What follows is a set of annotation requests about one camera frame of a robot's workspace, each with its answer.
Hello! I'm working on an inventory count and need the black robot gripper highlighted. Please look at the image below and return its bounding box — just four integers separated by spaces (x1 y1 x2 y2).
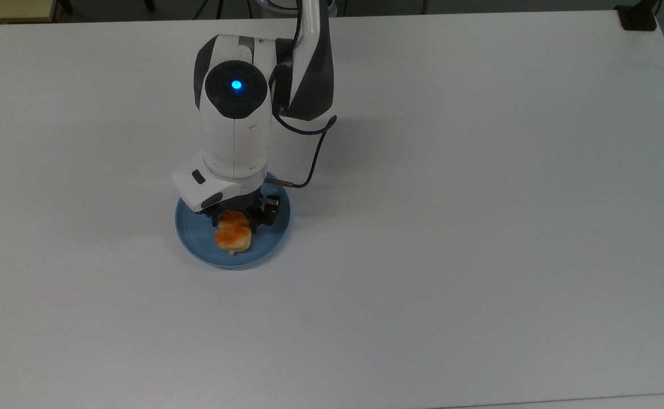
200 190 282 237

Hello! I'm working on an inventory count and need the blue round plastic plate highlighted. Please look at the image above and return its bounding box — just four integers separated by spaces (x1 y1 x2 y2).
174 172 293 270

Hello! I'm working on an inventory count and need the black table clamp mount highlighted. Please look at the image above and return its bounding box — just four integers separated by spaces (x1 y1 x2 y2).
615 0 663 32

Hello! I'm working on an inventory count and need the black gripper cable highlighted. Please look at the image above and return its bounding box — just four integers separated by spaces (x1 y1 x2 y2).
268 0 339 189

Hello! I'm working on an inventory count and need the orange glazed bread loaf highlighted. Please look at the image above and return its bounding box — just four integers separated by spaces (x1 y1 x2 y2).
214 210 253 254

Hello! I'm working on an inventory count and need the wooden furniture with black frame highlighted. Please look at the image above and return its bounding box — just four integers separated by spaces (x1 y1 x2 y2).
0 0 74 25

